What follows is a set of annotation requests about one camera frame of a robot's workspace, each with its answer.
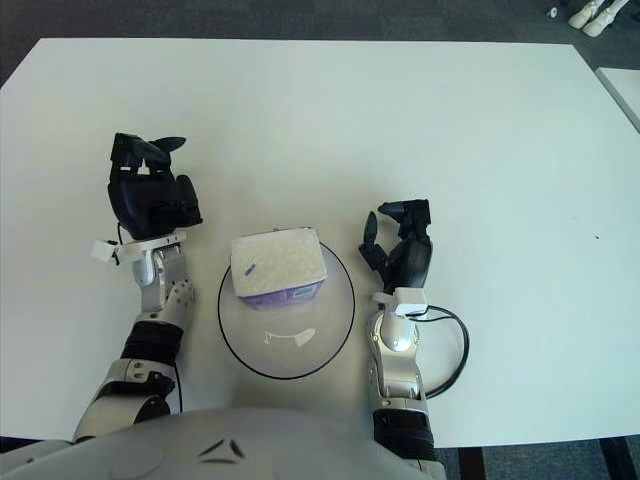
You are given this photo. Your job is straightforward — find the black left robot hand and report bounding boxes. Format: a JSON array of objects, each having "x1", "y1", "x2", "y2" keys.
[{"x1": 106, "y1": 132, "x2": 204, "y2": 241}]

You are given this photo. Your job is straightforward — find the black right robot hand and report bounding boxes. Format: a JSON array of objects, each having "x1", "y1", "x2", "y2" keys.
[{"x1": 357, "y1": 198, "x2": 434, "y2": 296}]

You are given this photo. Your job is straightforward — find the purple tissue paper pack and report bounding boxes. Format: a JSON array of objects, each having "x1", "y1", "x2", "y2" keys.
[{"x1": 229, "y1": 226, "x2": 329, "y2": 310}]

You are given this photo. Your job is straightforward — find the white plate with black rim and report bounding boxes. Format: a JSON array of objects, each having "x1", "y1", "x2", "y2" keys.
[{"x1": 217, "y1": 244, "x2": 357, "y2": 380}]

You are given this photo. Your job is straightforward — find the black table leg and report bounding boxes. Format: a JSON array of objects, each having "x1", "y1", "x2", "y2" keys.
[
  {"x1": 599, "y1": 439, "x2": 631, "y2": 480},
  {"x1": 457, "y1": 446, "x2": 486, "y2": 480}
]

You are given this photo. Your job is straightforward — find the grey robot torso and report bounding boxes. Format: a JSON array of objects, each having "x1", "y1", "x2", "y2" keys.
[{"x1": 0, "y1": 407, "x2": 451, "y2": 480}]

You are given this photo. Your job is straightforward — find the white side table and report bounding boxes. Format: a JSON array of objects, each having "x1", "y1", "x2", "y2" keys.
[{"x1": 596, "y1": 67, "x2": 640, "y2": 132}]

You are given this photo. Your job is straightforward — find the white shoe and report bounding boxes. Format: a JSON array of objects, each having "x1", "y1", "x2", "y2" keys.
[
  {"x1": 582, "y1": 0, "x2": 630, "y2": 37},
  {"x1": 569, "y1": 0, "x2": 609, "y2": 29}
]

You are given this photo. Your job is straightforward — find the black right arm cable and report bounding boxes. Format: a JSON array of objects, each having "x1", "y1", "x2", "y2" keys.
[{"x1": 407, "y1": 304, "x2": 471, "y2": 400}]

